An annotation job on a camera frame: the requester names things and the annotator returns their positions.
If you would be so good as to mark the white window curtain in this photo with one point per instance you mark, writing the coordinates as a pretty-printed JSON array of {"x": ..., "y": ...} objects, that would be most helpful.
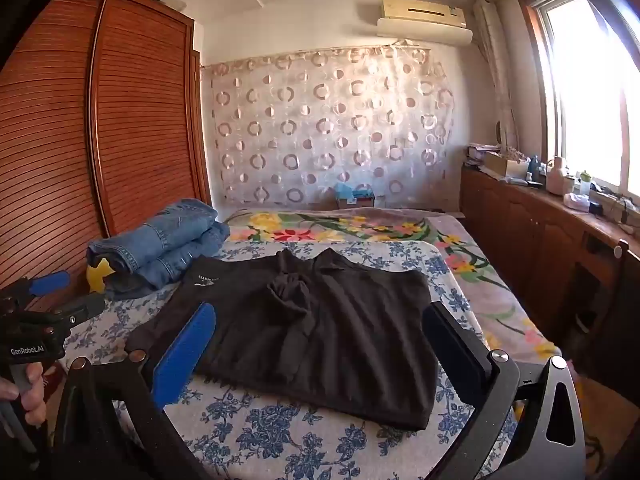
[{"x": 492, "y": 60}]

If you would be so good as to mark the green capped bottle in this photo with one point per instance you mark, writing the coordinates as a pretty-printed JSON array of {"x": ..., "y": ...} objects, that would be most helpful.
[{"x": 584, "y": 184}]

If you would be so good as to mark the dark blue folded jeans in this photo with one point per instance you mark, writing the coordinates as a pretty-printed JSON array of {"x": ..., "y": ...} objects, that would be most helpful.
[{"x": 145, "y": 282}]

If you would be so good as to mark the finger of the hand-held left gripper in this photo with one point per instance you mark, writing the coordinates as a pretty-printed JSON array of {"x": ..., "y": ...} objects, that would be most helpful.
[
  {"x": 49, "y": 280},
  {"x": 82, "y": 309}
]

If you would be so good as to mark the cardboard box with blue items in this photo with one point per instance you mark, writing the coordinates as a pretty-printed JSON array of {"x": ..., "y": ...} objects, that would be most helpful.
[{"x": 354, "y": 195}]

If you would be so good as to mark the light blue folded jeans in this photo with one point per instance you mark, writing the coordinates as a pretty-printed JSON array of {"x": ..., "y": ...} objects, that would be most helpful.
[{"x": 150, "y": 232}]

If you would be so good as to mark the person's left hand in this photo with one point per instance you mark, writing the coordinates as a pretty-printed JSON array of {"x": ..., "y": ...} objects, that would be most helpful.
[{"x": 31, "y": 395}]

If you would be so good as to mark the window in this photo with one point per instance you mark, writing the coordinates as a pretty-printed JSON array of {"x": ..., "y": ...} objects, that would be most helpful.
[{"x": 585, "y": 85}]

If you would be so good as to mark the wooden slatted wardrobe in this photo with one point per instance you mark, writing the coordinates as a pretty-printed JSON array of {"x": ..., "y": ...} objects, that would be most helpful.
[{"x": 140, "y": 110}]

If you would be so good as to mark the wall air conditioner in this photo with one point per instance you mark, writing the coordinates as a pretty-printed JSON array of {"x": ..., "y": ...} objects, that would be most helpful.
[{"x": 425, "y": 30}]

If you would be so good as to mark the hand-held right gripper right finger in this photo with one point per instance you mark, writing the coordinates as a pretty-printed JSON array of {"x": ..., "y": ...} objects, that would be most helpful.
[{"x": 457, "y": 342}]

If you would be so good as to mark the open cardboard box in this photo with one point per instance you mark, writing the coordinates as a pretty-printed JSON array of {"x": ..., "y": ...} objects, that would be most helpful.
[{"x": 505, "y": 165}]

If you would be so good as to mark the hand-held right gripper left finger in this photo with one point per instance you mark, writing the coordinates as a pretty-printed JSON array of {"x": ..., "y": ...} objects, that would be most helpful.
[{"x": 186, "y": 355}]

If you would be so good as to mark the pink floral blanket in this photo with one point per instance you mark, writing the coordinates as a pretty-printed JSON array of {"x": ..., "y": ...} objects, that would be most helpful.
[{"x": 350, "y": 230}]

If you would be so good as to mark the stack of papers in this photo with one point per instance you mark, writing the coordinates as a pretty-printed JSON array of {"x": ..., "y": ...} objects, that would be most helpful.
[{"x": 480, "y": 154}]

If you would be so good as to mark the pink thermos jug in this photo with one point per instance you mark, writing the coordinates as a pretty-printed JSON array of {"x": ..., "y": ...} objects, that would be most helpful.
[{"x": 559, "y": 177}]

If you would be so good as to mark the blue floral bed sheet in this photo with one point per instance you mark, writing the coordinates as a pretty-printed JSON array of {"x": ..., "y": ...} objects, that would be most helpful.
[{"x": 280, "y": 425}]

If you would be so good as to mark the circle patterned curtain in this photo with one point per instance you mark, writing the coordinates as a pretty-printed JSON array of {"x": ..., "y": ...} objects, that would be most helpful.
[{"x": 325, "y": 125}]

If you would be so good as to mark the white box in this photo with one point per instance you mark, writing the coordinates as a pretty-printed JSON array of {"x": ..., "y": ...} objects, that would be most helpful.
[{"x": 173, "y": 2}]

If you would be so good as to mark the dark wooden chair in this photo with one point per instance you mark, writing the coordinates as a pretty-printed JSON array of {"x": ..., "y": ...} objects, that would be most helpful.
[{"x": 600, "y": 305}]

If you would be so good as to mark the wooden sideboard cabinet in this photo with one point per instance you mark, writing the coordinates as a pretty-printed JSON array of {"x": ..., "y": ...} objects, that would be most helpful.
[{"x": 520, "y": 230}]

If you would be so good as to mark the yellow cloth item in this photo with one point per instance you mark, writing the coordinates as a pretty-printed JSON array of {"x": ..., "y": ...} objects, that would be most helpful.
[{"x": 98, "y": 275}]

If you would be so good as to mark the blue bottle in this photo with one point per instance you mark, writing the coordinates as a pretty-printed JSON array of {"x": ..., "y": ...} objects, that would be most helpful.
[{"x": 535, "y": 167}]

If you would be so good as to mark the black sweater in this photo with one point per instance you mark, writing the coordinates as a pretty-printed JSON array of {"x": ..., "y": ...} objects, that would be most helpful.
[{"x": 325, "y": 335}]

